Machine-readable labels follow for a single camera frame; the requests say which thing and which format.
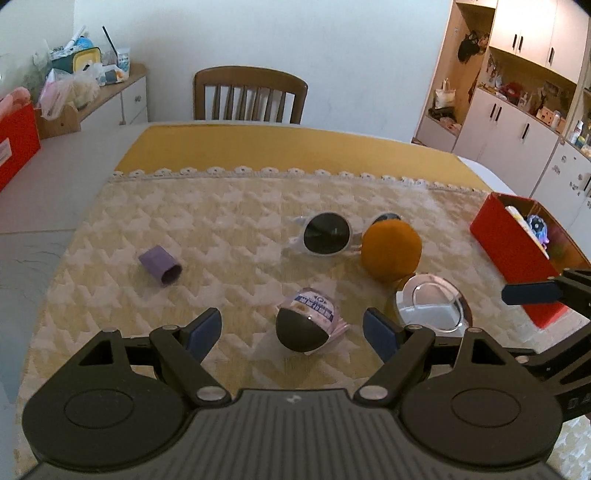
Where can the small purple cylinder cap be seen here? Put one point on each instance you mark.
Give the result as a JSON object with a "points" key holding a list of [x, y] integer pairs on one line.
{"points": [[159, 265]]}

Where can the red tin box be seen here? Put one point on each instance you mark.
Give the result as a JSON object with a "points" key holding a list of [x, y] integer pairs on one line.
{"points": [[503, 249]]}

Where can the round silver metal tin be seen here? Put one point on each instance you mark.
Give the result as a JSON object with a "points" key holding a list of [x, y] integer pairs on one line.
{"points": [[429, 304]]}

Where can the white sideboard wooden top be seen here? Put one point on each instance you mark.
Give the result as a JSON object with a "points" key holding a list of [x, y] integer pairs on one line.
{"points": [[134, 99]]}

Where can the black egg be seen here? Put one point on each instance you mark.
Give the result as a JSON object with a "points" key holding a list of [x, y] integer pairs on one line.
{"points": [[300, 327]]}

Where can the yellow cream patterned tablecloth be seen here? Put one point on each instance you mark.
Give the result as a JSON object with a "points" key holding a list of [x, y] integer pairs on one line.
{"points": [[207, 221]]}

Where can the purple plush toy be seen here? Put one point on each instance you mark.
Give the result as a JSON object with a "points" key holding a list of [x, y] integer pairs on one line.
{"points": [[538, 228]]}

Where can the clear plastic bag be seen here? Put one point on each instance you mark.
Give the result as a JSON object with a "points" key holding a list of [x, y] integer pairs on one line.
{"points": [[69, 94]]}

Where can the small blue white carton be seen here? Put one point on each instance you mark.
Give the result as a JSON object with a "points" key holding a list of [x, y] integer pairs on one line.
{"points": [[123, 62]]}

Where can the orange plush ball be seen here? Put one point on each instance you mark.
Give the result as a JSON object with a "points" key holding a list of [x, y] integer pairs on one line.
{"points": [[390, 251]]}

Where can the white plastic bottle yellow label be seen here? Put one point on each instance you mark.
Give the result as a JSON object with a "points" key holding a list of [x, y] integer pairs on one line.
{"points": [[518, 216]]}

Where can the brown wooden chair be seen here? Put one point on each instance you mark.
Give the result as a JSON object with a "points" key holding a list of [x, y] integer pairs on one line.
{"points": [[249, 78]]}

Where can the green yellow storage case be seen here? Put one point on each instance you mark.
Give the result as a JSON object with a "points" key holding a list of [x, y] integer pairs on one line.
{"points": [[76, 60]]}

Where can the white frame sunglasses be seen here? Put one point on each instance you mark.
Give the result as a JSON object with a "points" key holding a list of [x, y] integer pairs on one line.
{"points": [[325, 233]]}

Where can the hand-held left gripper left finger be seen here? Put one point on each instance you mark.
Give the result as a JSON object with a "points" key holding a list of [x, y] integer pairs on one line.
{"points": [[205, 332]]}

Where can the red cardboard box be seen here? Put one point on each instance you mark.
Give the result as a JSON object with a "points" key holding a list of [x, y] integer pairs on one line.
{"points": [[16, 138]]}

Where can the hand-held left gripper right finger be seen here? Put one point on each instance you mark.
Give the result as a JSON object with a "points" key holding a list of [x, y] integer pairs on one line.
{"points": [[381, 334]]}

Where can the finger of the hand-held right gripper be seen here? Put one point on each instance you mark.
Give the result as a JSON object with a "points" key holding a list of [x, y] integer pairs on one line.
{"points": [[531, 293]]}

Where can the large white wall cabinet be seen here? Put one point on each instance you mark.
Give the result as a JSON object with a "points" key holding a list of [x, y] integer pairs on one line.
{"points": [[508, 124]]}

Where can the white tote bag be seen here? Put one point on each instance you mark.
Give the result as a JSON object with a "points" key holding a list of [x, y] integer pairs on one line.
{"points": [[445, 97]]}

